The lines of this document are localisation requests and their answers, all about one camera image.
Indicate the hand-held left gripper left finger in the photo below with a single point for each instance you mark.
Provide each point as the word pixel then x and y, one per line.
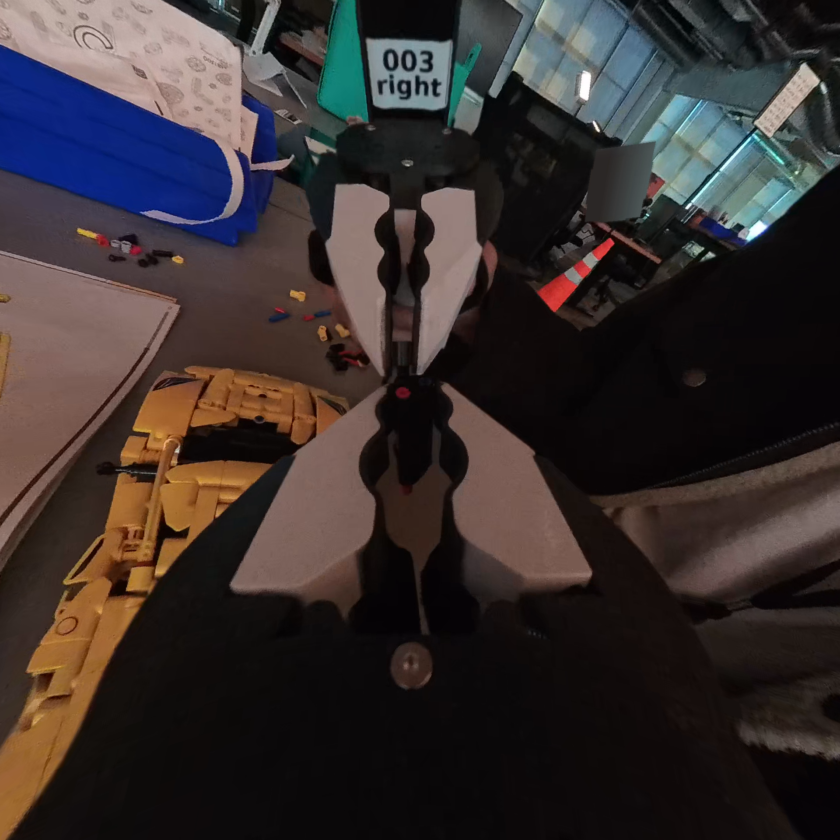
pixel 308 525

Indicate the light grey hoodie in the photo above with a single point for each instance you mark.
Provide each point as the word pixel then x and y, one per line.
pixel 722 538

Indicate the orange traffic cone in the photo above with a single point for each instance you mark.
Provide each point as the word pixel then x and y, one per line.
pixel 574 275

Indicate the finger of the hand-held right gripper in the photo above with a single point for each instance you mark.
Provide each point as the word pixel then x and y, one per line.
pixel 453 249
pixel 354 249

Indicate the background wooden table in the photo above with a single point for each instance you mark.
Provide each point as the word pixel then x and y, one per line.
pixel 630 239

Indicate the person's right hand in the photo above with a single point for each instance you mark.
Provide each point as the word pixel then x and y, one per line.
pixel 467 321

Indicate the black fleece-lined jacket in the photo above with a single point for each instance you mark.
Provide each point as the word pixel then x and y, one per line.
pixel 722 328

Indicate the scattered small brick pieces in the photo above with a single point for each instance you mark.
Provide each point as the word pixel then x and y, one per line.
pixel 131 248
pixel 328 328

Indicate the grey desk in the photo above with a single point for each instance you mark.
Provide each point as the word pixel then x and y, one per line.
pixel 229 308

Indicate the LED light panel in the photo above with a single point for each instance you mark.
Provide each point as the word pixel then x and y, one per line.
pixel 584 84

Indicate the open instruction booklet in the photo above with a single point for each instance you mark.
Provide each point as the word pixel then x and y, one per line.
pixel 65 394

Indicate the yellow brick car model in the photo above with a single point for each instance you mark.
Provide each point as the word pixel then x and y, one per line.
pixel 197 420

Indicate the hanging white sign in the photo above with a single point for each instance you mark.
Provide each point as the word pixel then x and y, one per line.
pixel 787 98

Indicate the printed white paper bag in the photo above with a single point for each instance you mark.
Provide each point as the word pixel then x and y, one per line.
pixel 131 46

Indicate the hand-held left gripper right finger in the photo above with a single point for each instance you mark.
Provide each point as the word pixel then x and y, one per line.
pixel 518 525

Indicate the person's right forearm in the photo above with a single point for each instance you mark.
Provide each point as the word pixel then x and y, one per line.
pixel 558 367

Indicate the blue plastic bin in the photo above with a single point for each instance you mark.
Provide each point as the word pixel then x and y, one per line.
pixel 98 151

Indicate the black brick assembly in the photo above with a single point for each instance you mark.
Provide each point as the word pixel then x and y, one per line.
pixel 410 439

